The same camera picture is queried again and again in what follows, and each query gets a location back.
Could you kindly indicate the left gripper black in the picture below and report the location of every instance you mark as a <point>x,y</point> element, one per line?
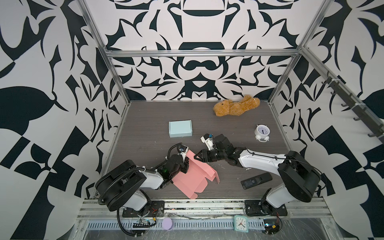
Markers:
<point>185,166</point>

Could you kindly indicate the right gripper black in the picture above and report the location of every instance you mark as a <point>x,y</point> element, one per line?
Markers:
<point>204,158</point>

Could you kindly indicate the pink paper box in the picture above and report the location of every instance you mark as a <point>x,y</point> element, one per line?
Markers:
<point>195,180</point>

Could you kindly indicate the light blue paper box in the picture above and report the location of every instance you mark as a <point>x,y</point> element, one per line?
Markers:
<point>179,129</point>

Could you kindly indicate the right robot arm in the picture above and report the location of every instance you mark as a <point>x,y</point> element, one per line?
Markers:
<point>300,179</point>

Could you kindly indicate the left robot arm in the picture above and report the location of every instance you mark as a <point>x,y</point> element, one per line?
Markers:
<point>123,186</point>

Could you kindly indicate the brown teddy bear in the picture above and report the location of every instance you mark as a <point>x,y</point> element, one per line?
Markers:
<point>228,107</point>

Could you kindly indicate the black remote control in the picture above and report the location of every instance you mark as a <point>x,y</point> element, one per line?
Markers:
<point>256,180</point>

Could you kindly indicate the purple round disc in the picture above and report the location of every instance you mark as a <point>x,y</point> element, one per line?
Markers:
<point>167,224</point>

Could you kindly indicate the white alarm clock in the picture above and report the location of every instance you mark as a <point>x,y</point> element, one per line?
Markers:
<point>262,133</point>

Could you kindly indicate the left circuit board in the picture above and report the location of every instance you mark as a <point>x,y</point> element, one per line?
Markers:
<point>144,224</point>

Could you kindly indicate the circuit board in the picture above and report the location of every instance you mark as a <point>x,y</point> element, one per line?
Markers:
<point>144,224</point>
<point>272,226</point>

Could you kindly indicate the teal square clock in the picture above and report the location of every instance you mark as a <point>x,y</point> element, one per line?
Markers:
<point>241,224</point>

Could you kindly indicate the right circuit board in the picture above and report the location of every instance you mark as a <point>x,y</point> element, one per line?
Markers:
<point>272,226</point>

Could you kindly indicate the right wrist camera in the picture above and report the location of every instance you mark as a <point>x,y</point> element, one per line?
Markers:
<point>208,140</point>

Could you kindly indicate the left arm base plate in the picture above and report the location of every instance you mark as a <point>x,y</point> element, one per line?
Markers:
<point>154,208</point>

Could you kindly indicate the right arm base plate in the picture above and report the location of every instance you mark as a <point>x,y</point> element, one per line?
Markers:
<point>259,208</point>

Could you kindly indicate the white slotted cable duct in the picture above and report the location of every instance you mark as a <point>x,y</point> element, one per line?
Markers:
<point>207,224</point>

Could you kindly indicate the wall hook rail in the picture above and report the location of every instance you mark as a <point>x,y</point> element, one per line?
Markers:
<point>352,102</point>

